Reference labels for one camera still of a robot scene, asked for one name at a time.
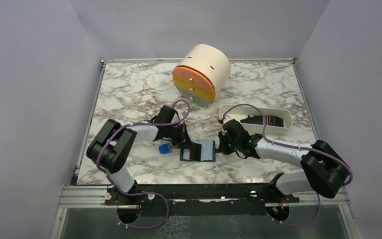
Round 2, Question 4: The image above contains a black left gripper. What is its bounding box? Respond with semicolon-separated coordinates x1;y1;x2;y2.
165;122;195;150

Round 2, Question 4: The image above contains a blue card holder wallet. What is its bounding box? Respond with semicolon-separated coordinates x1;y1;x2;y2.
180;140;218;162

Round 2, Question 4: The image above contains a white rectangular plastic tray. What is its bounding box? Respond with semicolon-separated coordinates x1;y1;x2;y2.
219;104;293;135

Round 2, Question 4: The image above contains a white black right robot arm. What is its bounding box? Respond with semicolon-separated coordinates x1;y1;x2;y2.
218;119;353;203

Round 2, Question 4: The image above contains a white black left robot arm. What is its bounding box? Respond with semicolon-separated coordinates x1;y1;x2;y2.
86;106;201;205

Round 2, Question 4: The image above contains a small blue plastic box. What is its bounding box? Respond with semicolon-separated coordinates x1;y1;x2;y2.
159;143;171;155

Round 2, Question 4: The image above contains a round beige drawer cabinet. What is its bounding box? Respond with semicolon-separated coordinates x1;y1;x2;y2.
172;44;231;107

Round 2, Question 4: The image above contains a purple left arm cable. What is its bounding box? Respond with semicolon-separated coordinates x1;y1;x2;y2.
95;100;191;195

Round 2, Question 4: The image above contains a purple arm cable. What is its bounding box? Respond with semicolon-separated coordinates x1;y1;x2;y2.
218;103;354;187
95;100;191;195

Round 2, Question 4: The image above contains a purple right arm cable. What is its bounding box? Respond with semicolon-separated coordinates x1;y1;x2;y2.
218;103;354;187

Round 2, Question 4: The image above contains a black metal base rail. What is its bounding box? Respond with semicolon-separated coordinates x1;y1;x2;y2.
104;183;299;217

